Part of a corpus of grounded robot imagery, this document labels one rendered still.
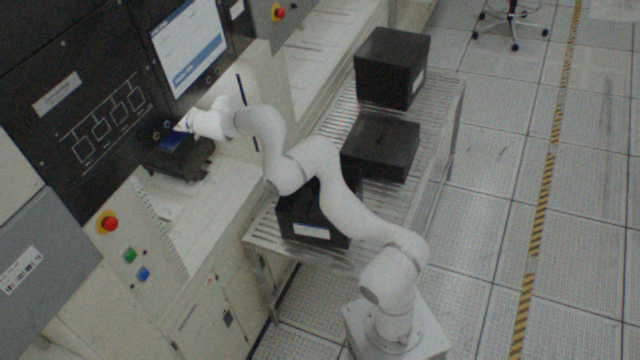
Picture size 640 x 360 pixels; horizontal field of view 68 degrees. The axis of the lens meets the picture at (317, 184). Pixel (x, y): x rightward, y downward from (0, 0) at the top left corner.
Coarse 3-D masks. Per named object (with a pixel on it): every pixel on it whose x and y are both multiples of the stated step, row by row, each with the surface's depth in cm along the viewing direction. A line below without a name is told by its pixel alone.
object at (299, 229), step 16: (352, 176) 190; (304, 192) 201; (352, 192) 197; (288, 208) 190; (304, 208) 195; (288, 224) 178; (304, 224) 175; (320, 224) 173; (304, 240) 183; (320, 240) 180; (336, 240) 178
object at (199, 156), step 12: (192, 132) 178; (180, 144) 173; (192, 144) 180; (204, 144) 187; (156, 156) 177; (168, 156) 174; (180, 156) 175; (192, 156) 182; (204, 156) 189; (144, 168) 188; (156, 168) 183; (168, 168) 180; (180, 168) 177; (192, 168) 183; (192, 180) 189
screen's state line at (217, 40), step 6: (216, 36) 146; (210, 42) 144; (216, 42) 146; (204, 48) 142; (210, 48) 144; (198, 54) 140; (204, 54) 142; (192, 60) 138; (198, 60) 141; (186, 66) 136; (192, 66) 139; (180, 72) 134; (186, 72) 137; (174, 78) 133; (180, 78) 135; (186, 78) 137; (174, 84) 133; (180, 84) 136
